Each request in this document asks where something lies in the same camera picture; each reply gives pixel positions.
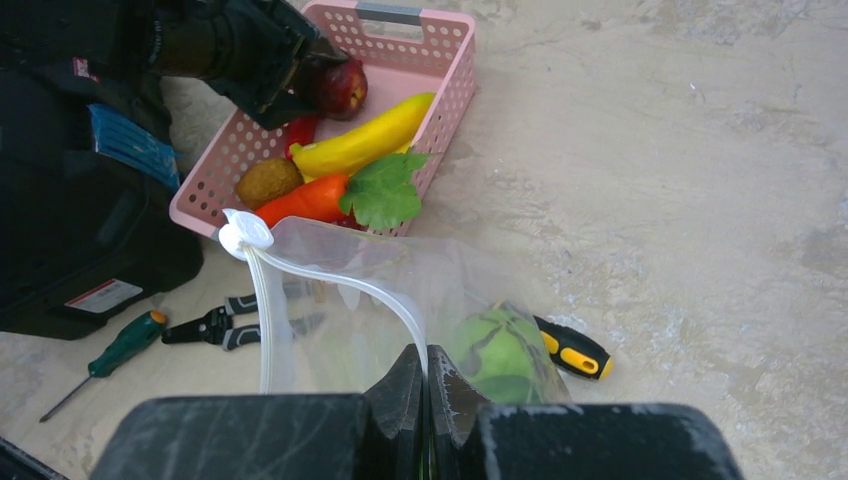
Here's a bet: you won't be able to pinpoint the clear zip top bag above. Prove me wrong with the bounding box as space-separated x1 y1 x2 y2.
218 209 534 394

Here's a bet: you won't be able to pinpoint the black yellow screwdriver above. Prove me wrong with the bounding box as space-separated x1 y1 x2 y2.
534 316 613 380

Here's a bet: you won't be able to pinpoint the brown toy kiwi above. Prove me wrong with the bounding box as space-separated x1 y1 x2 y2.
235 158 304 210

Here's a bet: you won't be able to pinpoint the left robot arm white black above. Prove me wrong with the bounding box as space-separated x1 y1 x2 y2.
1 1 350 130

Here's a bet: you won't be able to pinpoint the dark red toy fruit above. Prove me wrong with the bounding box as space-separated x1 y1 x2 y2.
308 58 369 121

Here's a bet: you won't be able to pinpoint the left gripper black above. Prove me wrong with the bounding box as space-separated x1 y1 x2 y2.
132 1 352 130

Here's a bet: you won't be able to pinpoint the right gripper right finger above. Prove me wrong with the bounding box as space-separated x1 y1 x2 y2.
428 345 744 479

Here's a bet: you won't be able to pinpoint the orange toy carrot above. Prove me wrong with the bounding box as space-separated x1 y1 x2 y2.
255 174 349 228

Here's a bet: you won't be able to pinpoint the black pliers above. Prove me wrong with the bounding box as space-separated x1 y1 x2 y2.
160 281 327 352

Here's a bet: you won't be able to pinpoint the yellow toy banana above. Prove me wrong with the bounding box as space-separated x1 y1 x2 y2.
290 92 436 181

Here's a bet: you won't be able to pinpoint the black tool box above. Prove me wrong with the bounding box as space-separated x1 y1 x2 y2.
1 60 203 340

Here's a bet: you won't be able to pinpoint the pink plastic basket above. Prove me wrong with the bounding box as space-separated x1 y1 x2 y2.
169 1 475 238

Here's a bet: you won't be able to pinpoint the green toy leaf vegetable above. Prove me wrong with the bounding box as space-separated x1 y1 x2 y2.
339 153 430 231

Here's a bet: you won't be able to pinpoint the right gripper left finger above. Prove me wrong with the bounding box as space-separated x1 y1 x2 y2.
91 345 422 479

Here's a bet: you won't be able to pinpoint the green toy watermelon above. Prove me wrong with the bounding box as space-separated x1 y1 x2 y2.
449 301 570 404

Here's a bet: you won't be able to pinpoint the green handled screwdriver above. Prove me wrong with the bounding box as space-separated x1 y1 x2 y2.
39 310 167 423

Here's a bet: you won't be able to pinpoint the red toy chili pepper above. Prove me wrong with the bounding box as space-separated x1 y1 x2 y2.
284 115 320 160

